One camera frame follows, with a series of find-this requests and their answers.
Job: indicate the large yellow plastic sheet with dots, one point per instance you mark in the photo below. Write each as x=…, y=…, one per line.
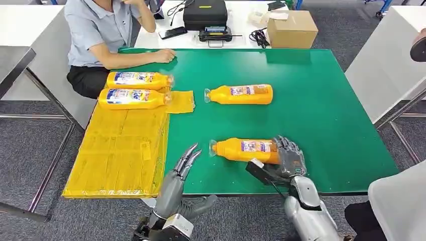
x=116, y=156

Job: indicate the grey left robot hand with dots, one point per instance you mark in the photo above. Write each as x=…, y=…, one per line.
x=169, y=196

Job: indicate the green table mat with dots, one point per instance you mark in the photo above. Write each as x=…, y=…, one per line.
x=299, y=116

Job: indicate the cardboard box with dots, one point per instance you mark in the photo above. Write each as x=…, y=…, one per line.
x=293, y=30

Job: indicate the black carrying case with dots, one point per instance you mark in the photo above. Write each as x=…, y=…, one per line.
x=204, y=15

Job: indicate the person in white top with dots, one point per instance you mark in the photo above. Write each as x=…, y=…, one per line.
x=399, y=206

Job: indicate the dark round object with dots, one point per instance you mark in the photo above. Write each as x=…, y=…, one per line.
x=419, y=50

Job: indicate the white table with metal legs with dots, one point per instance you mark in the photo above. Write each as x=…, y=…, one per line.
x=50, y=66
x=382, y=60

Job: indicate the black tablet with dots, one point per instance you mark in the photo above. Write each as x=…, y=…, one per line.
x=276, y=5

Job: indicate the person's right hand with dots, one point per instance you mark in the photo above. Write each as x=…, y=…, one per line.
x=166, y=55

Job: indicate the white paper packet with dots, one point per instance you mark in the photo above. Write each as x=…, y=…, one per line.
x=266, y=16

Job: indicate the black handheld controller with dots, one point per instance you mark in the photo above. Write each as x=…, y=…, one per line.
x=215, y=34

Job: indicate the small yellow plastic sheet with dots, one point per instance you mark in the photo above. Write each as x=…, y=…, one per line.
x=183, y=101

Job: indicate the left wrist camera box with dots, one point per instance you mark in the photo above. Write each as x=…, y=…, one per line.
x=178, y=227

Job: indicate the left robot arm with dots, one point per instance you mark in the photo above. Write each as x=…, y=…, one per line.
x=146, y=233

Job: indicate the orange detergent bottle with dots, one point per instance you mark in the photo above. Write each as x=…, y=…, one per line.
x=243, y=94
x=139, y=80
x=239, y=151
x=133, y=99

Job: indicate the black smartphone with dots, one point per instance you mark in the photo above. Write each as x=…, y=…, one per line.
x=173, y=32

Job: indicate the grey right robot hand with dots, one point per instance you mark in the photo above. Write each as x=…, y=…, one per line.
x=291, y=159

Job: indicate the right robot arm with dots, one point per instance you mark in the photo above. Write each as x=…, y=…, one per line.
x=309, y=216

